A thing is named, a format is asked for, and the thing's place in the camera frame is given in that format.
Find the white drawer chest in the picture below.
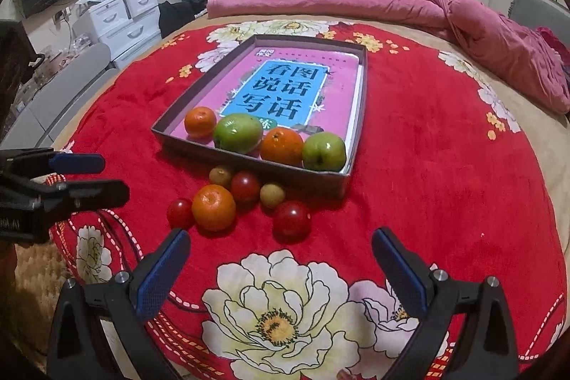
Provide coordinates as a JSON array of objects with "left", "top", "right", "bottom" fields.
[{"left": 95, "top": 12, "right": 163, "bottom": 69}]

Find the grey sofa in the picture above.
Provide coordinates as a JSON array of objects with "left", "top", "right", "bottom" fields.
[{"left": 0, "top": 42, "right": 119, "bottom": 149}]

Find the black bag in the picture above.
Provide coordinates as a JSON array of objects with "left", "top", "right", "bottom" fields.
[{"left": 158, "top": 0, "right": 210, "bottom": 40}]

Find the orange tangerine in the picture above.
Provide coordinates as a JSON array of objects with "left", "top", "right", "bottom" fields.
[
  {"left": 260, "top": 127, "right": 305, "bottom": 167},
  {"left": 184, "top": 106, "right": 217, "bottom": 139},
  {"left": 192, "top": 184, "right": 237, "bottom": 232}
]

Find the beige textured rug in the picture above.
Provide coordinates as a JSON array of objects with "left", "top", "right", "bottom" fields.
[{"left": 13, "top": 242, "right": 72, "bottom": 363}]

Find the shallow grey cardboard box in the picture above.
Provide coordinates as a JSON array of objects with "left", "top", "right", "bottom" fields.
[{"left": 151, "top": 34, "right": 368, "bottom": 199}]

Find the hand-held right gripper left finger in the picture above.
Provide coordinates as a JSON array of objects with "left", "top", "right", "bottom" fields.
[{"left": 47, "top": 228, "right": 192, "bottom": 380}]

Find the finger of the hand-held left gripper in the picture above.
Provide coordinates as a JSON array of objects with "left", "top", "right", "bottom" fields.
[
  {"left": 31, "top": 179, "right": 131, "bottom": 223},
  {"left": 0, "top": 147, "right": 106, "bottom": 179}
]

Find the green apple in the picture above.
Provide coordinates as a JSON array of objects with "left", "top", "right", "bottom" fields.
[
  {"left": 213, "top": 113, "right": 264, "bottom": 155},
  {"left": 302, "top": 132, "right": 347, "bottom": 172}
]

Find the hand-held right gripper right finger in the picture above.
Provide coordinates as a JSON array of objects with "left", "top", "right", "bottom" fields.
[{"left": 372, "top": 227, "right": 521, "bottom": 380}]

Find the red tomato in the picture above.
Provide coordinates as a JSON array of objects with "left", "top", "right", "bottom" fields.
[
  {"left": 273, "top": 201, "right": 312, "bottom": 243},
  {"left": 230, "top": 171, "right": 261, "bottom": 203},
  {"left": 166, "top": 198, "right": 196, "bottom": 230}
]

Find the grey headboard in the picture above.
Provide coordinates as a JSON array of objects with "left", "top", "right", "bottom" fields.
[{"left": 508, "top": 0, "right": 570, "bottom": 47}]

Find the small yellow-green fruit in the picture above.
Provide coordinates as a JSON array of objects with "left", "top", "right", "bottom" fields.
[
  {"left": 260, "top": 182, "right": 286, "bottom": 209},
  {"left": 209, "top": 165, "right": 235, "bottom": 186}
]

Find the pink book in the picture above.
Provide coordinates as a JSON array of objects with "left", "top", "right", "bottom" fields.
[{"left": 171, "top": 47, "right": 362, "bottom": 149}]

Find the red floral blanket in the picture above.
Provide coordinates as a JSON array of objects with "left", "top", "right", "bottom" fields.
[{"left": 49, "top": 20, "right": 566, "bottom": 380}]

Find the dark red pillow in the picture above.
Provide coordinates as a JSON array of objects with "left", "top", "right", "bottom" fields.
[{"left": 537, "top": 26, "right": 570, "bottom": 64}]

